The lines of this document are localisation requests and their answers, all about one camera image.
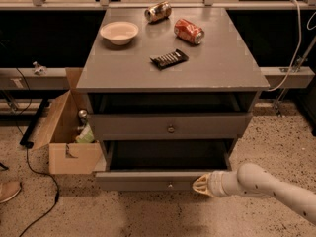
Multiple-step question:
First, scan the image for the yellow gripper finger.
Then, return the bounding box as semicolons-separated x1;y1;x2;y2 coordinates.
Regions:
192;174;211;196

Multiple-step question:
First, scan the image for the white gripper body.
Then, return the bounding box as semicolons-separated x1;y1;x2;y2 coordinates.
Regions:
208;171;228;198

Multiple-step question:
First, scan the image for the grey drawer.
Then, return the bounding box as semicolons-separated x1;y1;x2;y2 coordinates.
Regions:
88;113;252;140
96;139;236;192

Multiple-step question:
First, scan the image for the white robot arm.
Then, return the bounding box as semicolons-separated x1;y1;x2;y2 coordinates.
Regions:
192;163;316;224

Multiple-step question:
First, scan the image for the grey wooden drawer cabinet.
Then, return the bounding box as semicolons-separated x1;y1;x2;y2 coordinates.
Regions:
76;7;271;156

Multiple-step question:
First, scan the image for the green packet in box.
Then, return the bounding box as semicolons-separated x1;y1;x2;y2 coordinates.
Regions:
75;124;95;143

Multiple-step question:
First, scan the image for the black snack bar packet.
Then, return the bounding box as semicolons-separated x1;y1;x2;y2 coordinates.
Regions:
151;49;189;70

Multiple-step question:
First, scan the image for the open cardboard box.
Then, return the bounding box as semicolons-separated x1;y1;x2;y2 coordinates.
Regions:
33;68;106;175

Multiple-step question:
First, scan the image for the metal bottle in box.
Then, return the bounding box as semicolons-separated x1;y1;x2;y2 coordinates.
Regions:
78;109;88;125

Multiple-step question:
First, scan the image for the red soda can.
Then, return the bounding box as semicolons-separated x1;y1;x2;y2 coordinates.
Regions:
174;19;204;45

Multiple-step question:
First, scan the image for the white ceramic bowl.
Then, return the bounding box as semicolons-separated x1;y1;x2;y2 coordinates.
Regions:
100;22;139;45

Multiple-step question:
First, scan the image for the gold soda can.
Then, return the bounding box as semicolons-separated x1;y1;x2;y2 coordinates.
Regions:
144;1;172;23

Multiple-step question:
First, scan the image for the tan shoe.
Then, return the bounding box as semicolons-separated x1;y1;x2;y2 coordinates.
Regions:
0;181;21;203

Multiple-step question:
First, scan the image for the clear plastic bottle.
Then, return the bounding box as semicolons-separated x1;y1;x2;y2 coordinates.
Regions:
33;61;47;76

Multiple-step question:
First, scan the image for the white hanging cable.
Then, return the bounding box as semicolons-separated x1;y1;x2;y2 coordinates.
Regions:
265;0;303;93

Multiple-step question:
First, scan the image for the black floor cable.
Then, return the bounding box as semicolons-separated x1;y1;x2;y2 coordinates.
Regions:
0;39;61;237

